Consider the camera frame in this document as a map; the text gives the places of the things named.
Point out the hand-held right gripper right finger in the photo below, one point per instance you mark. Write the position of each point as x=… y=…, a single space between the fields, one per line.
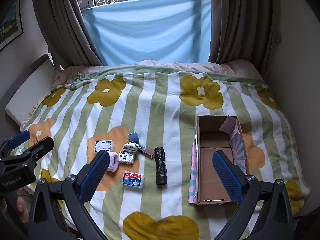
x=228 y=177

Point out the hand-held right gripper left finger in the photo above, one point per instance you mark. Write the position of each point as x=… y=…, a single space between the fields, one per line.
x=92 y=177

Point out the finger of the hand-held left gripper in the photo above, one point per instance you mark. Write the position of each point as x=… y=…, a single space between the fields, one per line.
x=18 y=138
x=37 y=148

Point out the cardboard box with pink lining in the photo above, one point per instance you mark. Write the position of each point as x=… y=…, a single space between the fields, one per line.
x=207 y=180

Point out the pink fluffy scrunchie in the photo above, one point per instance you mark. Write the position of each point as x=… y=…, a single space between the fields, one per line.
x=113 y=162

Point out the clear plastic box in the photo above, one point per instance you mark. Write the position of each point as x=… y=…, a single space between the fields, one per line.
x=105 y=145

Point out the black-white printed tissue packet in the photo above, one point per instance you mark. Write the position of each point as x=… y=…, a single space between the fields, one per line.
x=127 y=157

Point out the red lip gloss tube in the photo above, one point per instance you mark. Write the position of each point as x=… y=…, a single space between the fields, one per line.
x=148 y=152

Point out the black trash bag roll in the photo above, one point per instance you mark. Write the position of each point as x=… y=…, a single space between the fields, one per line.
x=161 y=167

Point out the person's left hand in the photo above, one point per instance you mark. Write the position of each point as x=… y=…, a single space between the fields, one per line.
x=21 y=206

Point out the blue red-label plastic box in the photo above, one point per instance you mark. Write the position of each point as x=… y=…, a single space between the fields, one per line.
x=132 y=180

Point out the white padded headboard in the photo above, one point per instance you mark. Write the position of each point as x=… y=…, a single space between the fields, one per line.
x=30 y=87

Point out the small blue box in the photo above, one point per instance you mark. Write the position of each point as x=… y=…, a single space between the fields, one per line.
x=134 y=137

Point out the floral striped blanket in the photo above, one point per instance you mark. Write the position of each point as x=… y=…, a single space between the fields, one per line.
x=162 y=105

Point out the pink quilt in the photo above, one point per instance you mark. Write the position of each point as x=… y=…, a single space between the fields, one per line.
x=225 y=68

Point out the light blue sheet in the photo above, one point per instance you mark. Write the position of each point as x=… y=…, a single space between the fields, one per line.
x=150 y=30

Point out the wall poster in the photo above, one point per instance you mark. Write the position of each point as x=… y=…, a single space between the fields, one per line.
x=10 y=25

